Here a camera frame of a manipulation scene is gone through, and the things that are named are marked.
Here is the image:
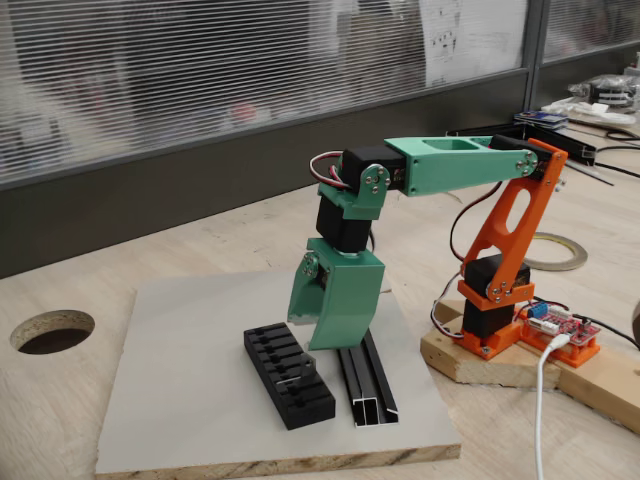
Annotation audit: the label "black slotted holder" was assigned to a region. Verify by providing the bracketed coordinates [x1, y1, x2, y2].
[243, 322, 336, 431]

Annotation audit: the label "grey chipboard panel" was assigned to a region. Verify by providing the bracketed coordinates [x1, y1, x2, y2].
[94, 263, 462, 476]

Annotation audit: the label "pale wooden base block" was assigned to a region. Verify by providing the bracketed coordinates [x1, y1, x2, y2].
[419, 298, 562, 392]

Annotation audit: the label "roll of thin tape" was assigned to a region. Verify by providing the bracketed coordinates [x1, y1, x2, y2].
[529, 231, 590, 273]

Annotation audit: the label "red controller circuit board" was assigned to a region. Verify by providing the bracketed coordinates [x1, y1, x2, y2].
[522, 298, 601, 349]

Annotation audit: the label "stack of blue cards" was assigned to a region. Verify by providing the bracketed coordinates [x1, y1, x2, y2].
[513, 110, 570, 132]

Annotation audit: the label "wooden plank under controller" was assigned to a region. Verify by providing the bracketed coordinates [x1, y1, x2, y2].
[549, 344, 640, 434]

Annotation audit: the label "white horizontal window blinds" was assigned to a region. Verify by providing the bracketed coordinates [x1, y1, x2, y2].
[0, 0, 529, 189]

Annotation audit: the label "printed paper sheet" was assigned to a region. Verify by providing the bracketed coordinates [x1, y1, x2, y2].
[422, 0, 529, 90]

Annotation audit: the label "white plastic packaging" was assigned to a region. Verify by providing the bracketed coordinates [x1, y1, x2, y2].
[542, 98, 637, 126]

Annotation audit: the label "black item in clear bag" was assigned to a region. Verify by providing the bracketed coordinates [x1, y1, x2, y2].
[568, 73, 640, 107]

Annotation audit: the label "narrow window blinds panel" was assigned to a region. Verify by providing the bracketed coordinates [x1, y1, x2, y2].
[542, 0, 640, 64]

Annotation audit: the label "black aluminium profile rail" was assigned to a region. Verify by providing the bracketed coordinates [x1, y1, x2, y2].
[335, 327, 401, 429]

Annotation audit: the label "tricolour base servo wire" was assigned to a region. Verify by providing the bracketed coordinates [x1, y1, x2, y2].
[430, 272, 469, 342]

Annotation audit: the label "black red arm wire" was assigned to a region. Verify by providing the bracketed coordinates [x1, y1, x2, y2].
[448, 179, 504, 264]

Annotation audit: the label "tricolour wrist servo wire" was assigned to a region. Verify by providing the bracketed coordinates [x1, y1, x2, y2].
[308, 149, 351, 190]

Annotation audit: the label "white USB cable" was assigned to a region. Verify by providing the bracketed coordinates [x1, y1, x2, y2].
[533, 333, 571, 480]

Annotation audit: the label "black metal frame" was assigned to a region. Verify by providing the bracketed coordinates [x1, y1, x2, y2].
[446, 123, 597, 167]

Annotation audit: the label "thin black power wire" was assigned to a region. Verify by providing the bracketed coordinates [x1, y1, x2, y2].
[574, 313, 640, 350]

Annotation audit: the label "thin black table cable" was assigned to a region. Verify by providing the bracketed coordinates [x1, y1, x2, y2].
[594, 144, 640, 177]

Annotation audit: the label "grey window frame post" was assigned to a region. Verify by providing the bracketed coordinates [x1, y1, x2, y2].
[522, 0, 547, 110]

